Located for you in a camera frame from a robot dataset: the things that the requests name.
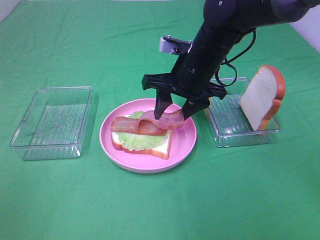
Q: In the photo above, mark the left clear plastic tray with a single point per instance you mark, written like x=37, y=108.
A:
x=55, y=124

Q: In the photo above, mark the right clear plastic tray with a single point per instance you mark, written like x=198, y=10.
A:
x=228, y=123

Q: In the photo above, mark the pink round plate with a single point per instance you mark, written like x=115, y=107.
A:
x=182, y=142

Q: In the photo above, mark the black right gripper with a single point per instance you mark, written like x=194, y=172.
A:
x=189, y=78

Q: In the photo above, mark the clear plastic tray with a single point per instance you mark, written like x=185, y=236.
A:
x=228, y=123
x=55, y=124

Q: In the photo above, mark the bacon strip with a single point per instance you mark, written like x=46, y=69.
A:
x=134, y=126
x=168, y=120

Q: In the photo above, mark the green lettuce leaf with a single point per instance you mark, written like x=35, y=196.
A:
x=129, y=133

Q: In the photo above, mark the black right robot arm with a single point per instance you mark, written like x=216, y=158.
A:
x=226, y=22

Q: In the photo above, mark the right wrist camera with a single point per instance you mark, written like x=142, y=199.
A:
x=174, y=46

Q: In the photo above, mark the bread slice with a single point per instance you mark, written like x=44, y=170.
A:
x=157, y=146
x=263, y=97

